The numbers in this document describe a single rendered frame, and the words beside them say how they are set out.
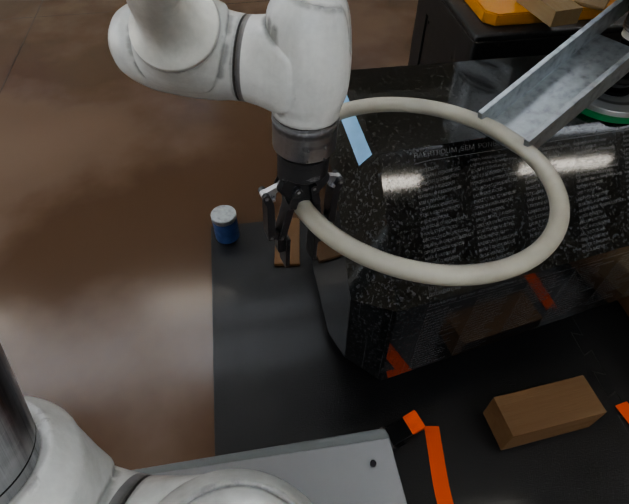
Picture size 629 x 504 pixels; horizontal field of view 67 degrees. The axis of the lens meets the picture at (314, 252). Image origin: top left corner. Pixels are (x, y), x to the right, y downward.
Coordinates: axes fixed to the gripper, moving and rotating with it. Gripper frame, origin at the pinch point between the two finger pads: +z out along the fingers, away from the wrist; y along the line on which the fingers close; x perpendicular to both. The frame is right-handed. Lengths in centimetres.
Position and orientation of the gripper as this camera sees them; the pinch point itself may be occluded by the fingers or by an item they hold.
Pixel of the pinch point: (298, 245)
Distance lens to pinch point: 82.7
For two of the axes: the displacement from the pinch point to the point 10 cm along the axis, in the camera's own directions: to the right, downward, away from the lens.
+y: 9.2, -2.5, 3.0
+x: -3.9, -7.0, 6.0
